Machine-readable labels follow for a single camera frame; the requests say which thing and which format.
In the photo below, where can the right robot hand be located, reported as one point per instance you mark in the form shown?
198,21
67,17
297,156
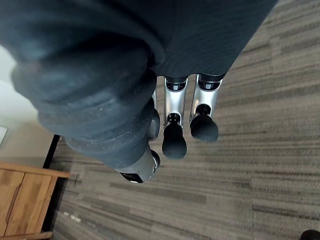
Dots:
105,65

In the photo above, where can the wooden cabinet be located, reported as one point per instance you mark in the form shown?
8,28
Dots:
25,200

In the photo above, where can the dark robot foot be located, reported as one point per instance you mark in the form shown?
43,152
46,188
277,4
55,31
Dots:
310,235

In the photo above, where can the black metal post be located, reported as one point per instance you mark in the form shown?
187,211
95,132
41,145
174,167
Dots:
50,151

